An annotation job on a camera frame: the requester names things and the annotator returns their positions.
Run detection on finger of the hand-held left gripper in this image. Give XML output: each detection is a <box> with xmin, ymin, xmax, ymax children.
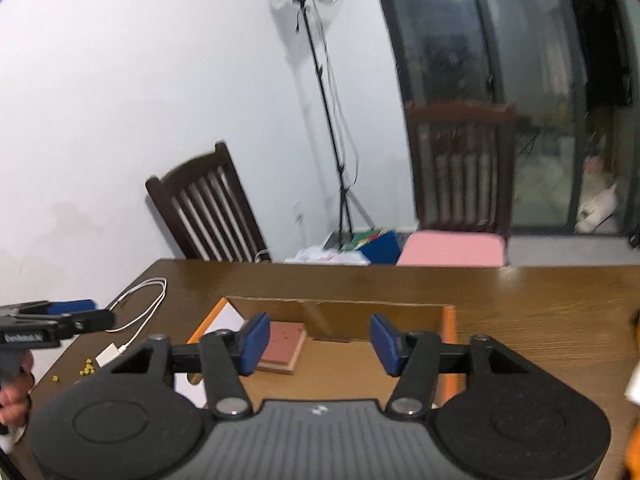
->
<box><xmin>10</xmin><ymin>309</ymin><xmax>117</xmax><ymax>335</ymax></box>
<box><xmin>0</xmin><ymin>299</ymin><xmax>97</xmax><ymax>317</ymax></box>

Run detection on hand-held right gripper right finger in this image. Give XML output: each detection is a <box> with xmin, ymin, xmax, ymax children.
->
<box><xmin>370</xmin><ymin>313</ymin><xmax>532</xmax><ymax>418</ymax></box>

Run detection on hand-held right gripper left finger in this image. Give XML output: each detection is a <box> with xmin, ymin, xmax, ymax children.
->
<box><xmin>111</xmin><ymin>312</ymin><xmax>271</xmax><ymax>418</ymax></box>

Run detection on orange-edged cardboard box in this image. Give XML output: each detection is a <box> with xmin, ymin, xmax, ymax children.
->
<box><xmin>187</xmin><ymin>296</ymin><xmax>458</xmax><ymax>408</ymax></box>

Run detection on person's left hand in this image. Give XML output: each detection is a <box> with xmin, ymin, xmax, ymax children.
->
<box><xmin>0</xmin><ymin>350</ymin><xmax>35</xmax><ymax>426</ymax></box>

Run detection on pink sponge block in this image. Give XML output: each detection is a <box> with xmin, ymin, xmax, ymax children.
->
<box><xmin>257</xmin><ymin>321</ymin><xmax>307</xmax><ymax>376</ymax></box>

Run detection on white plug adapter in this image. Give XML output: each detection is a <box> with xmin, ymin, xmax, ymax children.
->
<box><xmin>95</xmin><ymin>342</ymin><xmax>126</xmax><ymax>368</ymax></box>

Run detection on scattered small yellow beads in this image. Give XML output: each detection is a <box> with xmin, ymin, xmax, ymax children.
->
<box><xmin>50</xmin><ymin>357</ymin><xmax>97</xmax><ymax>383</ymax></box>

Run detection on white plastic bags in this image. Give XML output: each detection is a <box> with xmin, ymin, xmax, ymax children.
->
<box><xmin>282</xmin><ymin>245</ymin><xmax>371</xmax><ymax>266</ymax></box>

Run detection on pink seat cushion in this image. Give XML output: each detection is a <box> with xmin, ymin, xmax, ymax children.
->
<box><xmin>396</xmin><ymin>230</ymin><xmax>507</xmax><ymax>268</ymax></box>

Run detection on dark wooden slatted chair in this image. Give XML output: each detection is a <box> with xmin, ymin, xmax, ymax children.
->
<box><xmin>404</xmin><ymin>101</ymin><xmax>518</xmax><ymax>241</ymax></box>
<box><xmin>145</xmin><ymin>141</ymin><xmax>272</xmax><ymax>263</ymax></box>

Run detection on studio light on black stand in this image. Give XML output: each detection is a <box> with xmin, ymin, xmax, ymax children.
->
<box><xmin>279</xmin><ymin>0</ymin><xmax>376</xmax><ymax>251</ymax></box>

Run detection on white fluffy toy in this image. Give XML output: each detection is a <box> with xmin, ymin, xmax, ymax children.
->
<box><xmin>575</xmin><ymin>185</ymin><xmax>621</xmax><ymax>233</ymax></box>

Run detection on glass sliding door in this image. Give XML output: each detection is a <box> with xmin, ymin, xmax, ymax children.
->
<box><xmin>370</xmin><ymin>0</ymin><xmax>640</xmax><ymax>236</ymax></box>

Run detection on hanging dark clothes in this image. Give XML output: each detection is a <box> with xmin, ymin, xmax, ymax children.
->
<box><xmin>570</xmin><ymin>0</ymin><xmax>636</xmax><ymax>111</ymax></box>

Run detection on white cable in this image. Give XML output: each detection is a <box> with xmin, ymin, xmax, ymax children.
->
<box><xmin>106</xmin><ymin>278</ymin><xmax>168</xmax><ymax>351</ymax></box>

